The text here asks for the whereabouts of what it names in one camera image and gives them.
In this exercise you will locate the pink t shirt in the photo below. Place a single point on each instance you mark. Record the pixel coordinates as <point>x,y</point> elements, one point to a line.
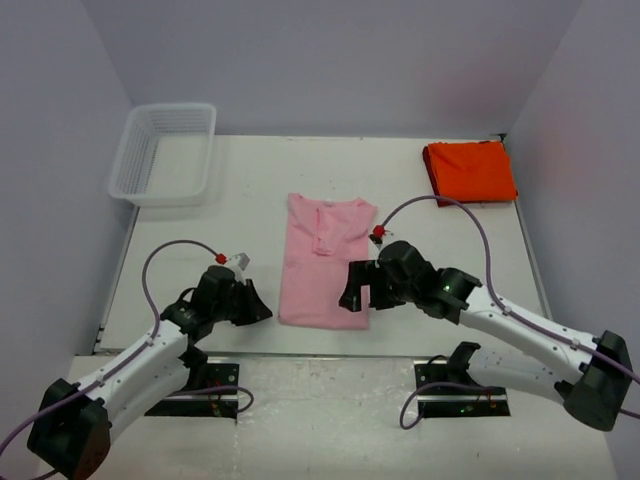
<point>321,239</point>

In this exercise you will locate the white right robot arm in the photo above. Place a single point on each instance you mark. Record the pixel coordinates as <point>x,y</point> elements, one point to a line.
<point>589,376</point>

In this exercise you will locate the orange folded t shirt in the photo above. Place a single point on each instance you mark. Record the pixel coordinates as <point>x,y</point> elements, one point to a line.
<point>473,172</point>

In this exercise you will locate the white plastic basket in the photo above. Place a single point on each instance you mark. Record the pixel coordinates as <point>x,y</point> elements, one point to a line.
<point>165,155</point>

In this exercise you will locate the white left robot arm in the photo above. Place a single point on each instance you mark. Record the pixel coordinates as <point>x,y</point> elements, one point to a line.
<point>78,422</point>

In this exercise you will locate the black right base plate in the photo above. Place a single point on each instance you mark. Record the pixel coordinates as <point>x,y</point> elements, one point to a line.
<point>452,392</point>

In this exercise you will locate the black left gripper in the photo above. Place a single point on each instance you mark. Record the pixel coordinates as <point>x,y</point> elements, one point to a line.
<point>255,310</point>

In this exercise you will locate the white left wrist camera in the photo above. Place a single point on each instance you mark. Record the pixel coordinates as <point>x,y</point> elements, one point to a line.
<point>238,262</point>

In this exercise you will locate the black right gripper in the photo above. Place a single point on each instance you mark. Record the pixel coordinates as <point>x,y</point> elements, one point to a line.
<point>365,272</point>

